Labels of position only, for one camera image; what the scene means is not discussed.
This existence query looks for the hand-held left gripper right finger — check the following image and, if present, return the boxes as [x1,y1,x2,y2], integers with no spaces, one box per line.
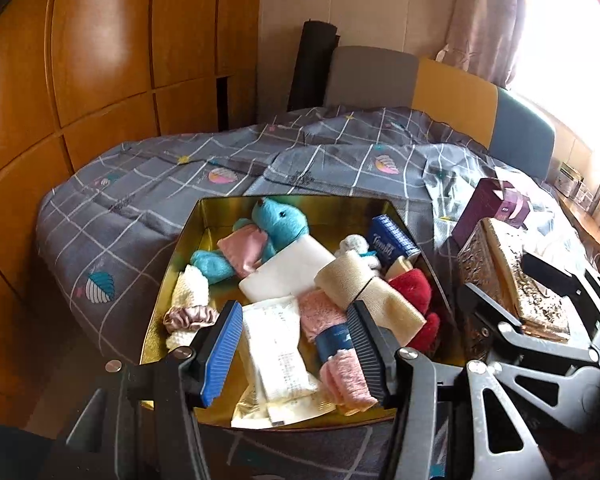
[346,301,553,480]

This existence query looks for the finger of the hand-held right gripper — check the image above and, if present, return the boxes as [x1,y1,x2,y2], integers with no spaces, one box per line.
[522,252,600,347]
[457,282,600,402]

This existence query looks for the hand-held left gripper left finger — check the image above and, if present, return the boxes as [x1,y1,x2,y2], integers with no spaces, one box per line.
[50,301,243,480]

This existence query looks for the white plastic packet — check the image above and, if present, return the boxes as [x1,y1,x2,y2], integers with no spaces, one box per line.
[230,295,331,428]

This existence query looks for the pink towel with blue band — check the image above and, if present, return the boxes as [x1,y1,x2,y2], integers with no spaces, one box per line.
[298,290,378,408]

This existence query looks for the red plush toy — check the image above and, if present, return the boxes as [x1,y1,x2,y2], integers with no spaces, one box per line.
[387,267,442,351]

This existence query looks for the beige cloth roll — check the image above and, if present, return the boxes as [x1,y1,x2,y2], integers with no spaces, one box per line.
[314,250,427,348]

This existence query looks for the cream knitted cloth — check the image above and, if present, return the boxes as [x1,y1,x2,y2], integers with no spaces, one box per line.
[165,264,211,353]

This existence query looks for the knotted white socks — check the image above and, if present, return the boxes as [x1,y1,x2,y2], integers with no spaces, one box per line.
[335,234,383,271]

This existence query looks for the blue tissue packet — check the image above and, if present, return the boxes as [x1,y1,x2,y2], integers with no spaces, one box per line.
[367,215,421,271]

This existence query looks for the white soft pack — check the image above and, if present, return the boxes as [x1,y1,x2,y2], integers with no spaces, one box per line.
[238,237,336,301]

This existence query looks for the gold tin box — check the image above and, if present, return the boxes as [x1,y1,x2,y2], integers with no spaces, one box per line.
[139,195,468,431]

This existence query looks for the blue teddy bear plush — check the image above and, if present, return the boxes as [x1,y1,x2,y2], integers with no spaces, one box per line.
[190,197,311,281]

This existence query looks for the gold ornate tissue box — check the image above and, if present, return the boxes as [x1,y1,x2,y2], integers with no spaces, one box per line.
[455,217,573,366]

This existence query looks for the wooden desk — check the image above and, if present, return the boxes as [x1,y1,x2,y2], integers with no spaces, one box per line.
[555,190,600,266]

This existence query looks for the purple carton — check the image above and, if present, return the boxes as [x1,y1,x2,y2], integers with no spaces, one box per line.
[450,177,533,248]

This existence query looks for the white box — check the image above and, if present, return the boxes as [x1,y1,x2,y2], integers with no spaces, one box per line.
[555,160,593,198]

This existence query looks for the grey checked quilt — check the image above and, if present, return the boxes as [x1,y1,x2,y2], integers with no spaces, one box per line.
[35,105,596,480]

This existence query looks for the grey yellow blue headboard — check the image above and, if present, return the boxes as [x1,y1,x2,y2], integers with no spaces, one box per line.
[325,46,556,181]

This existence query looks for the pink patterned curtain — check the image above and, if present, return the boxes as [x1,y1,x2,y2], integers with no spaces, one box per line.
[442,0,531,86]

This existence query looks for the black rolled mat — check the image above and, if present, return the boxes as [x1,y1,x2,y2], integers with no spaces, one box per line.
[286,21,341,112]

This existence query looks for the wooden wardrobe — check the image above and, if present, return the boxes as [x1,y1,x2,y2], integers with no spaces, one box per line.
[0,0,263,411]

